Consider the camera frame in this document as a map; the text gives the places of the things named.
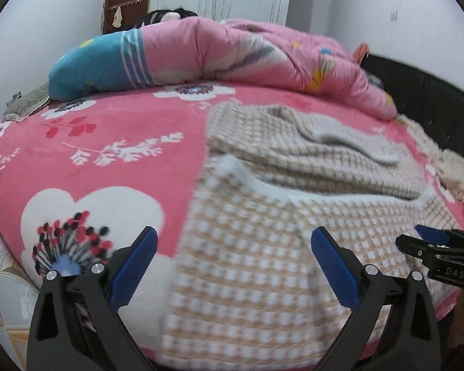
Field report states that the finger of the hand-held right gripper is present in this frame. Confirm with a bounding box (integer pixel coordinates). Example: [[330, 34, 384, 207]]
[[395, 235, 464, 260], [415, 224, 464, 246]]

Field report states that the beige white checkered coat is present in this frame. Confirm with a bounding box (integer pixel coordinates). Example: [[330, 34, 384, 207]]
[[160, 102, 464, 371]]

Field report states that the grey patterned cloth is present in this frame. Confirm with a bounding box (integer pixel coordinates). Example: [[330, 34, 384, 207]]
[[2, 83, 51, 122]]

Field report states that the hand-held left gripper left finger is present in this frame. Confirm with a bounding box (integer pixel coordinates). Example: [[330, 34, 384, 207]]
[[27, 226, 158, 371]]

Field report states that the dark cloth bundle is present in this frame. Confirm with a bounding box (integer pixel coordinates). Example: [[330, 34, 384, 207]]
[[137, 8, 199, 28]]

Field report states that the black padded headboard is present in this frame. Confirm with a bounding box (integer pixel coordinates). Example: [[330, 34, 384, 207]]
[[361, 53, 464, 155]]

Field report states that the pink floral blanket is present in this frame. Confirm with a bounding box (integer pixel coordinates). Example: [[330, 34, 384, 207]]
[[0, 81, 464, 360]]

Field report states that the pink and blue quilt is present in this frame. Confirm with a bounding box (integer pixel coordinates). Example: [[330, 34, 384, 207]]
[[48, 19, 398, 121]]

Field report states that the cream fluffy garment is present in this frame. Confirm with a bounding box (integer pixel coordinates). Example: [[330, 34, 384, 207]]
[[396, 114, 464, 217]]

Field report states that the grey floral mattress side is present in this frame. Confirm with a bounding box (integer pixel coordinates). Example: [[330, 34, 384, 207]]
[[0, 209, 39, 341]]

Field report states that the metal hook rail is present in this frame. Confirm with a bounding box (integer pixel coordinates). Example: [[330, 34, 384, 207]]
[[106, 0, 144, 10]]

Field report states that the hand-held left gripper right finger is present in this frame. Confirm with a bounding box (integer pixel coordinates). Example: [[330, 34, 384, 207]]
[[311, 227, 441, 371]]

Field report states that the orange pink cloth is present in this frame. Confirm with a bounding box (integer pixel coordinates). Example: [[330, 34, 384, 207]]
[[352, 42, 371, 64]]

